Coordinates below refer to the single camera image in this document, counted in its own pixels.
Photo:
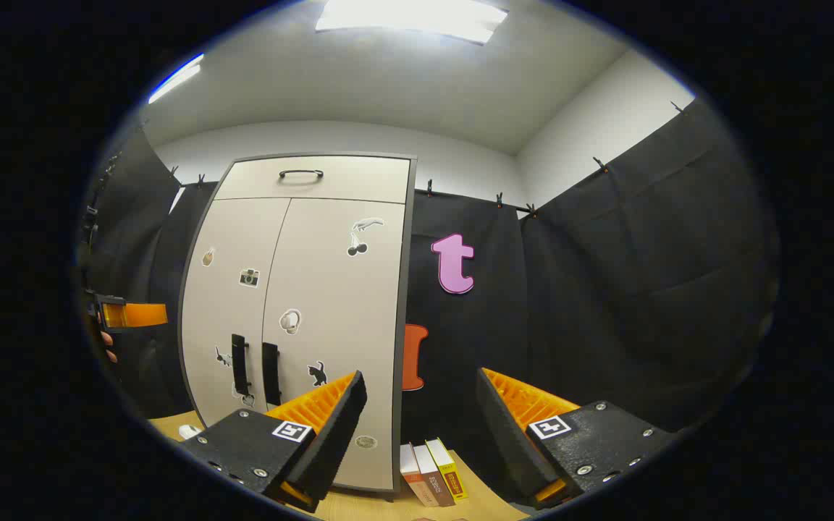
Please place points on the black backdrop cloth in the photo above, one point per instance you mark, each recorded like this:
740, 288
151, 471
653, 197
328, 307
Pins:
605, 289

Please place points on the beige cabinet door camera sticker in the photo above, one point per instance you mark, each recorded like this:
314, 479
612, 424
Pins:
229, 311

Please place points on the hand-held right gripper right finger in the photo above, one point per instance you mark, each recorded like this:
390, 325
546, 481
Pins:
504, 441

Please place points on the white and red book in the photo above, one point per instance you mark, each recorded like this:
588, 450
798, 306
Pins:
411, 474

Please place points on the beige cabinet door headphone sticker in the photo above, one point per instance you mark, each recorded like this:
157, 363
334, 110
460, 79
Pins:
344, 304

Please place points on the beige double-door shoe cabinet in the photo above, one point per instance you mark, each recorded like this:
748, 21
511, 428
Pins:
402, 325

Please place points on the small white object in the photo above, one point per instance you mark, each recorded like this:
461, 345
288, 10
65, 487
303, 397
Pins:
189, 432

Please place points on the narrow ceiling light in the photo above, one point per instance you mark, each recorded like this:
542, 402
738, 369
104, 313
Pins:
174, 78

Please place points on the beige cabinet drawer front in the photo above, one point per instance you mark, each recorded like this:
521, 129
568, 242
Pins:
366, 181

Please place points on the brown book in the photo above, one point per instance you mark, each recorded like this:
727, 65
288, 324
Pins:
433, 474

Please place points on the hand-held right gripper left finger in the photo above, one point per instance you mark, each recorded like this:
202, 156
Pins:
341, 427

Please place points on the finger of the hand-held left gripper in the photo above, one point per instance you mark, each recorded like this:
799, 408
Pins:
138, 315

